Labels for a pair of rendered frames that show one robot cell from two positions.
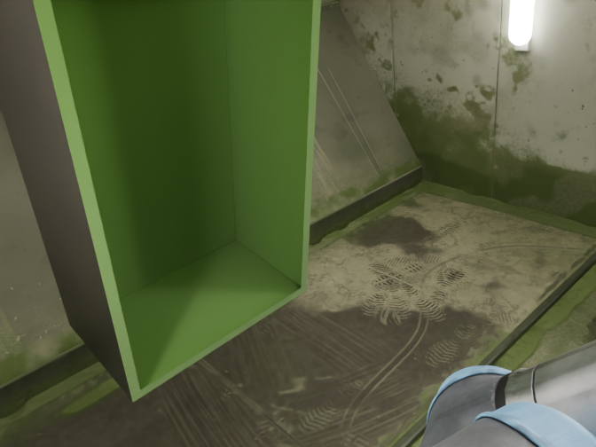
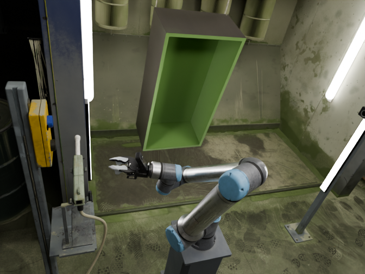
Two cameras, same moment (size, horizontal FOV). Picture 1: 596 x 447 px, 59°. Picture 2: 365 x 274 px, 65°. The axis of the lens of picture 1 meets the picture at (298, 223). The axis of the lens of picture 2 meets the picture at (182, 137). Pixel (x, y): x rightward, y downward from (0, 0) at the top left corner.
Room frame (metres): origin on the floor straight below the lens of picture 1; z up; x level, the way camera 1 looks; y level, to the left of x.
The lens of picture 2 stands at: (-0.93, -0.38, 2.17)
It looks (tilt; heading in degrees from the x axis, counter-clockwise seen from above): 35 degrees down; 14
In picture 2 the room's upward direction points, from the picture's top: 11 degrees clockwise
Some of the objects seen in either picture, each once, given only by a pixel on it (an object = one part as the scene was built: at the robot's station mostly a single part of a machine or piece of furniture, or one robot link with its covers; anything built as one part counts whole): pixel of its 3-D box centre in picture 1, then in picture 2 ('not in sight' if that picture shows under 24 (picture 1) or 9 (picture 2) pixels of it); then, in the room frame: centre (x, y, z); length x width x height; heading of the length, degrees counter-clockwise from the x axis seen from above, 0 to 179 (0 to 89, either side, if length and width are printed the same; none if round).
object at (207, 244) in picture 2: not in sight; (202, 232); (0.22, -0.33, 0.69); 0.19 x 0.19 x 0.10
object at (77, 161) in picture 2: not in sight; (79, 176); (-0.04, 0.35, 1.05); 0.49 x 0.05 x 0.23; 38
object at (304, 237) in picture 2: not in sight; (298, 232); (1.20, -1.17, 0.01); 0.20 x 0.20 x 0.01; 38
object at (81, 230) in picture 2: not in sight; (75, 206); (-0.15, 0.30, 0.95); 0.26 x 0.15 x 0.32; 38
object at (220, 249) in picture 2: not in sight; (191, 264); (0.22, -0.33, 0.32); 0.31 x 0.31 x 0.64; 38
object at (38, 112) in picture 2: not in sight; (41, 134); (-0.22, 0.38, 1.42); 0.12 x 0.06 x 0.26; 38
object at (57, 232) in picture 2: not in sight; (73, 227); (-0.16, 0.31, 0.78); 0.31 x 0.23 x 0.01; 38
